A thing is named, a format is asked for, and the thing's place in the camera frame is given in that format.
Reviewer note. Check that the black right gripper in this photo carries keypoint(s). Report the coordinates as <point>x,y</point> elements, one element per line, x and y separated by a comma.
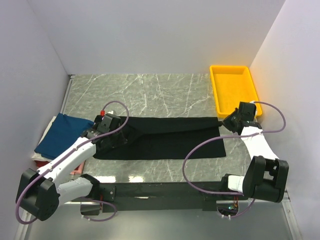
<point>226,121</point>

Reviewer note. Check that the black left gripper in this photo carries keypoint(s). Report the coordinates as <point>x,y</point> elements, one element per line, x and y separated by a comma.
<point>121,141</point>

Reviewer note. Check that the black t shirt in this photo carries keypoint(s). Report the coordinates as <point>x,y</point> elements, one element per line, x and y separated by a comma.
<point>151,138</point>

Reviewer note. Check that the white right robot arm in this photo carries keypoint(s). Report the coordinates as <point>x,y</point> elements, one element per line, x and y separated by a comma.
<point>266,176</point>

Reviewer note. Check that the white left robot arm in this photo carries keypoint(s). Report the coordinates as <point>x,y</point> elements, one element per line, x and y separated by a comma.
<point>41,192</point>

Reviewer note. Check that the yellow plastic bin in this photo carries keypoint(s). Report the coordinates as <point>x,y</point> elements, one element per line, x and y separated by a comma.
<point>231,85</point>

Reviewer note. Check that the folded blue t shirt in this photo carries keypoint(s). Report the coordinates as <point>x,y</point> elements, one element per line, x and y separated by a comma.
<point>62,134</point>

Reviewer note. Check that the folded white t shirt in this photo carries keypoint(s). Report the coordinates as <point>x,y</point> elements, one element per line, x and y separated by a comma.
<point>38,156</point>

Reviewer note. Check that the black base crossbar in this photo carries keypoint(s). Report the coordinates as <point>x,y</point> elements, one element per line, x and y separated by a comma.
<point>154,196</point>

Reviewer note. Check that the folded red t shirt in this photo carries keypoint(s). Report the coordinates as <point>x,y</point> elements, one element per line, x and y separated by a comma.
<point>40,164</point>

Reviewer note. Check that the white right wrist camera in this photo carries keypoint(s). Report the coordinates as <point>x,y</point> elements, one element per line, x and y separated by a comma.
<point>256,110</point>

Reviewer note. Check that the aluminium rail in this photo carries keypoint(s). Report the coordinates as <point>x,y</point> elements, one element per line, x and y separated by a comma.
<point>286,197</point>

